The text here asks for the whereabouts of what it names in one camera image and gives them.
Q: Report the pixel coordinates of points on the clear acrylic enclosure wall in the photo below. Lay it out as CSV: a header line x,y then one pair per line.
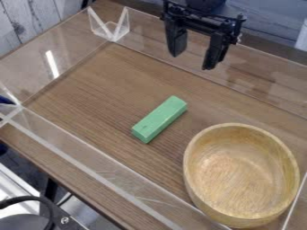
x,y
92,76

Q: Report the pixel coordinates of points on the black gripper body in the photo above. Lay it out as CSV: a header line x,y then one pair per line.
x,y
197,14

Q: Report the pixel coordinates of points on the green rectangular block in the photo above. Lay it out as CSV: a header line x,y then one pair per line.
x,y
159,119

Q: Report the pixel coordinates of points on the black table leg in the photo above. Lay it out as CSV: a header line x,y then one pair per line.
x,y
51,189

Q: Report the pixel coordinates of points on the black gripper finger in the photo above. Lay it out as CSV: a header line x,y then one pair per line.
x,y
177,37
217,50

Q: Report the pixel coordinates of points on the brown wooden bowl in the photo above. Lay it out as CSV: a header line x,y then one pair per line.
x,y
241,174

